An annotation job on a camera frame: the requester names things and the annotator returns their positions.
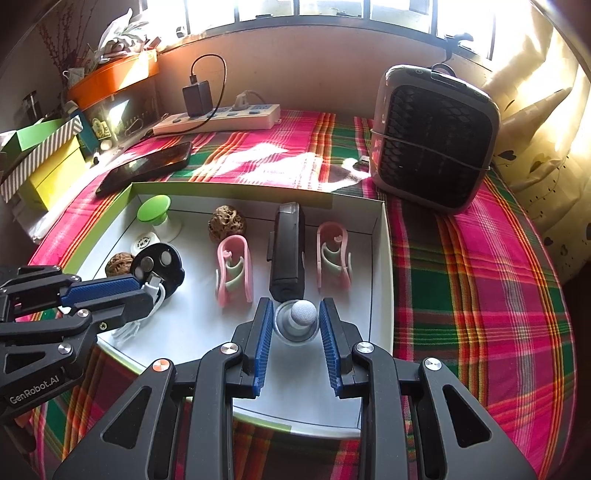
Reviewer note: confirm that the black smartphone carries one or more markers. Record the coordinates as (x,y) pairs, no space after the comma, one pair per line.
(143,168)

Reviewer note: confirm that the black rectangular device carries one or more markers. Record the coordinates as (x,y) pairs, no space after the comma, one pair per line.
(286,258)

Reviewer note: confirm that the large wrinkled walnut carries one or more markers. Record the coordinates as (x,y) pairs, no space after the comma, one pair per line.
(227,224)

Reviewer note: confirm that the green mushroom-shaped massager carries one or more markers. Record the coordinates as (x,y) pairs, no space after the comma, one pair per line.
(154,207)

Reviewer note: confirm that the glass tank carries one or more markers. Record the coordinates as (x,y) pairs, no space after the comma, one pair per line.
(120,106)

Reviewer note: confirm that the dried red branches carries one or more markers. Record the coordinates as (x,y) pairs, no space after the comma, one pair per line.
(60,41)

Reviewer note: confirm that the small smooth walnut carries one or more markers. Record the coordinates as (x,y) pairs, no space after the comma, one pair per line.
(117,265)

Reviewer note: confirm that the white plug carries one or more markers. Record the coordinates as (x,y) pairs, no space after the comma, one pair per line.
(244,100)

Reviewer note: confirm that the white power strip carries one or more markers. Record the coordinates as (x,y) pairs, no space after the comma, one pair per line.
(231,121)

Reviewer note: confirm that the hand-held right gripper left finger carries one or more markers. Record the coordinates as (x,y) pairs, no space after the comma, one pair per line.
(263,350)

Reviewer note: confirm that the black window latch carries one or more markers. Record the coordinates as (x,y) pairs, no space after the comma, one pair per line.
(461,38)

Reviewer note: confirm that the clear glass jar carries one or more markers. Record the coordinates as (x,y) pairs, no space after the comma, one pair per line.
(30,106)

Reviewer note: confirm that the grey ball-head massager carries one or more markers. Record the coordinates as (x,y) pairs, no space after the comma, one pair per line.
(302,311)

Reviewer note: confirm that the pink clip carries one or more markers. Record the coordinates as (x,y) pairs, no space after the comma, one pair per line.
(328,226)
(234,239)

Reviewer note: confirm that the striped box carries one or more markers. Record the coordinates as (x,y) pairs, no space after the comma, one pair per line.
(46,154)

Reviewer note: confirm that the small white round cap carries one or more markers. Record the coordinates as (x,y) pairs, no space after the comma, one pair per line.
(145,242)

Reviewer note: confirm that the orange tray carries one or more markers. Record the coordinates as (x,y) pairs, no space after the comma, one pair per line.
(115,81)

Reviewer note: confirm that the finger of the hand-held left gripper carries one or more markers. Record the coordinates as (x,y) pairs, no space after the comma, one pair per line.
(99,290)
(115,314)

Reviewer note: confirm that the black round disc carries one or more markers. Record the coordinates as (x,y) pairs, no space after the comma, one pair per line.
(173,277)

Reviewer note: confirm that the pink green plaid tablecloth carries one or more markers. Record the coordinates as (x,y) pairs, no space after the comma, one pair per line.
(461,300)

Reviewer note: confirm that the small dark plug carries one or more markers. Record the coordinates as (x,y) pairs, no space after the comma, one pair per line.
(359,163)

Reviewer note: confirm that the cream patterned curtain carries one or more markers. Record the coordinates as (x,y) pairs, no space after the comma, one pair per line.
(540,138)

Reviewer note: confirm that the black charger adapter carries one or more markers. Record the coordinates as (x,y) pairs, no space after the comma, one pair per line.
(197,99)

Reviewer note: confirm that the yellow box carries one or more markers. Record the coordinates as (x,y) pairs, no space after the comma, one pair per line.
(60,177)

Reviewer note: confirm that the grey portable air cooler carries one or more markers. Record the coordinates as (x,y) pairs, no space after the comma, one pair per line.
(434,138)

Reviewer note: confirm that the white plastic bag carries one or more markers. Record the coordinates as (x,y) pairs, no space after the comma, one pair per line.
(122,37)

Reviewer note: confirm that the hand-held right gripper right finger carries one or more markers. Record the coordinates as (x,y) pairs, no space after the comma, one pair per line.
(328,350)

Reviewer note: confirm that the barred window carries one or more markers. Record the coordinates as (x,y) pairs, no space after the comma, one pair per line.
(392,9)

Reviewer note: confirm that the green white cardboard box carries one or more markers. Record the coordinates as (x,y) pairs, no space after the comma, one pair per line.
(194,341)

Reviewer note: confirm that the green label card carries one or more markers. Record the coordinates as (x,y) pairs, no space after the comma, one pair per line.
(100,128)

